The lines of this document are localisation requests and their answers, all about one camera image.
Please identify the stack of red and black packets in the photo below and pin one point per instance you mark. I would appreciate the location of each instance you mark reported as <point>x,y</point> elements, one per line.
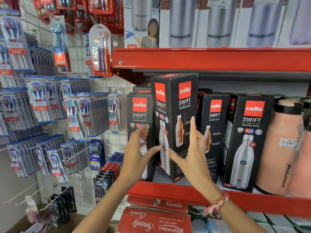
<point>107,174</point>

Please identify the tall black bottle box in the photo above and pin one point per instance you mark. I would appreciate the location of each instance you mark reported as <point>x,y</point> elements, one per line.
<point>173,99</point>

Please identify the pink flask with black collar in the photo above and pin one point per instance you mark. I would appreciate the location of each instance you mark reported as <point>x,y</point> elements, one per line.
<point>302,174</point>
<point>279,148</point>

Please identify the person's left thumb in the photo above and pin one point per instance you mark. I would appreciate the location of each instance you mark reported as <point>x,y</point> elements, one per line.
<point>153,152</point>

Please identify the person's right hand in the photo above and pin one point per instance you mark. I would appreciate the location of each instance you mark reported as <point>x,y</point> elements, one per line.
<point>195,164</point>

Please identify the person's right forearm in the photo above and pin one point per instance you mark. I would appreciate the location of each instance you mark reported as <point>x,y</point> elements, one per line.
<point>240,219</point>

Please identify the rows of red toothbrush packets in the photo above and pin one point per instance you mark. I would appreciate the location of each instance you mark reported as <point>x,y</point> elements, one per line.
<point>97,8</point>

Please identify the dark blue toothbrush pack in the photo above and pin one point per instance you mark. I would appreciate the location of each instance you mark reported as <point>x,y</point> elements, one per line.
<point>96,155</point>

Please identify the blue and red toothbrush pack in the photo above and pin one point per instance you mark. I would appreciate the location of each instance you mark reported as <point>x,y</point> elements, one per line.
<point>59,43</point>

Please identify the stack of pale boxes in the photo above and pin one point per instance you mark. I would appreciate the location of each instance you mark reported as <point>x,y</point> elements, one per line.
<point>267,224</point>

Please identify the person's left hand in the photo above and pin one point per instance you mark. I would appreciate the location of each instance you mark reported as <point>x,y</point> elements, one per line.
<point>133,160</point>

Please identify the person's right thumb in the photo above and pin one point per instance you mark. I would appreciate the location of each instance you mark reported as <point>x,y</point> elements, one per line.
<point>175,156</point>

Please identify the red metal shelf beam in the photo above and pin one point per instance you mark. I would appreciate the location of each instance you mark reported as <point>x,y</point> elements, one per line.
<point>257,201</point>
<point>211,59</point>

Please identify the red-backed toothbrush blister pack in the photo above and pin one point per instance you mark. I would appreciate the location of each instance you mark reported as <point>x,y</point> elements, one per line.
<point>100,50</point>

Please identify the rows of clear toothbrush packets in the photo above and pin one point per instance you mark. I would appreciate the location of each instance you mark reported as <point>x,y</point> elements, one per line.
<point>38,106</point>

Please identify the row of black toothbrush packets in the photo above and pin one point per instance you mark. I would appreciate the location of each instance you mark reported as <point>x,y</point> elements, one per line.
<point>63,206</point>

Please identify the person's right middle finger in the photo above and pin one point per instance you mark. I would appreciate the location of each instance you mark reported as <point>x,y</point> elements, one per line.
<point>201,139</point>

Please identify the red cardboard box white script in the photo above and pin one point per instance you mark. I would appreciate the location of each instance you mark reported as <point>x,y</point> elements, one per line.
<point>155,222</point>
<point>158,203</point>

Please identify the clear plastic bag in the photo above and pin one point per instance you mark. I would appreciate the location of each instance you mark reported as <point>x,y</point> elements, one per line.
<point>31,209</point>

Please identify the person's left forearm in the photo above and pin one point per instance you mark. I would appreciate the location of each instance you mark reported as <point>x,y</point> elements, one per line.
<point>109,206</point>

